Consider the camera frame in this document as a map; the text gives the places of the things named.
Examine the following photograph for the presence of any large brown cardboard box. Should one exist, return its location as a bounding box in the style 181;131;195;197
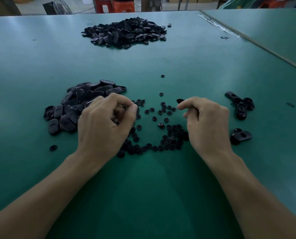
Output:
0;0;21;17

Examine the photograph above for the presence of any red plastic stool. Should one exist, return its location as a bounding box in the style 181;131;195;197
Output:
259;0;287;9
111;0;136;13
94;0;112;14

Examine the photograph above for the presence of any pile of black oval shells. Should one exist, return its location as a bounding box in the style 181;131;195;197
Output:
225;91;255;145

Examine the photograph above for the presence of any person's left forearm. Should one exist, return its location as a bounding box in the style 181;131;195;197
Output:
0;149;104;239

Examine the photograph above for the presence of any green striped bag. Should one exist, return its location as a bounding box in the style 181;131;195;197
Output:
219;0;263;10

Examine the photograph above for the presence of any grey floor fan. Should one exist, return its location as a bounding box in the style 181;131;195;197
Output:
42;0;73;15

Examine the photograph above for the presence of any person's left hand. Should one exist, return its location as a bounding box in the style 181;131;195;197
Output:
77;93;138;166

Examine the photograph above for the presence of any pile of small black buttons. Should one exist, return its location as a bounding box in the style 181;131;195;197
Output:
117;99;190;158

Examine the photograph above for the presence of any person's right forearm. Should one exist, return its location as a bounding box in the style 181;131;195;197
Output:
208;149;296;239

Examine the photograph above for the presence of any person's right hand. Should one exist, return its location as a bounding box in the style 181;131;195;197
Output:
177;97;234;161

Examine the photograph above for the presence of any small open cardboard box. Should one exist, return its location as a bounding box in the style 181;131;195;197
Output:
141;0;162;12

